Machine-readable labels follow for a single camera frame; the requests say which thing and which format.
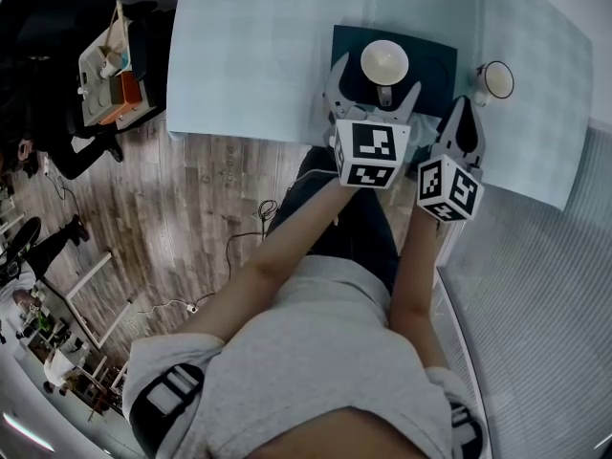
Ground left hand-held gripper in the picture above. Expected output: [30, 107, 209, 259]
[322, 53, 424, 189]

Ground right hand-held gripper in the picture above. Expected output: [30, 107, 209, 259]
[415, 95, 487, 224]

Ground white mug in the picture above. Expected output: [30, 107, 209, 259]
[472, 59, 515, 108]
[360, 39, 410, 108]

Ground dark teal box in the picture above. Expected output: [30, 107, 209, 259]
[330, 24, 459, 118]

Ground person's right forearm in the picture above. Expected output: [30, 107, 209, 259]
[389, 208, 444, 329]

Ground person's left forearm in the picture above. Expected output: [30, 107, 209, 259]
[246, 179, 360, 305]

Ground light blue checked tablecloth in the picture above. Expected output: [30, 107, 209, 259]
[165, 0, 594, 212]

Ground person's dark trousers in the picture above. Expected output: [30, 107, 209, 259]
[265, 145, 401, 295]

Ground cart with orange box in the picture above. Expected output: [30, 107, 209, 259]
[126, 0, 176, 114]

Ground orange box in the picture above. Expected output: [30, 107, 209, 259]
[102, 72, 144, 126]

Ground person's grey t-shirt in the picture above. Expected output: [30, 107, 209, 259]
[121, 254, 492, 459]

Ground grey plastic storage box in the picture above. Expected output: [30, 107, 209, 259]
[78, 45, 125, 126]

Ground black office chair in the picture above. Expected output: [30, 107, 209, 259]
[0, 0, 186, 56]

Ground black round stool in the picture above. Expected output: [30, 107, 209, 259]
[4, 216, 43, 270]

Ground cluttered storage shelf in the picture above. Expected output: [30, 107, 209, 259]
[13, 298, 128, 415]

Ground black cable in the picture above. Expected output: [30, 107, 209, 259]
[224, 198, 278, 281]

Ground white power strip cable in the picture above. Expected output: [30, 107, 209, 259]
[121, 298, 200, 327]

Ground black shoulder strap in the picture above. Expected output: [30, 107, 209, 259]
[448, 399, 485, 459]
[131, 363, 207, 458]

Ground white metal table frame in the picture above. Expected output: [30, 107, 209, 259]
[40, 251, 133, 348]

